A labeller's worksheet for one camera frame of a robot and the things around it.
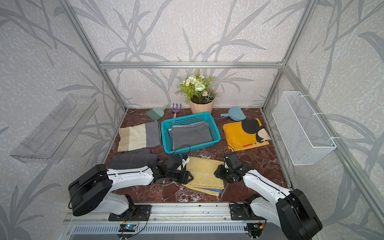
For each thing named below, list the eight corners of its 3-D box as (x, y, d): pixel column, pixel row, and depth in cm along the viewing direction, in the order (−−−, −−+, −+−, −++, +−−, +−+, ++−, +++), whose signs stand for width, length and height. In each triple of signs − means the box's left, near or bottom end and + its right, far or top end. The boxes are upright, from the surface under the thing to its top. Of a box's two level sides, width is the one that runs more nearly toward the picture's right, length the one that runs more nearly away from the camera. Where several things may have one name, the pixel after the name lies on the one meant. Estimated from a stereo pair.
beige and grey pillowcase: (119, 154, 97) (117, 152, 94) (121, 130, 109) (119, 127, 106) (161, 145, 102) (160, 142, 99) (159, 123, 114) (158, 120, 111)
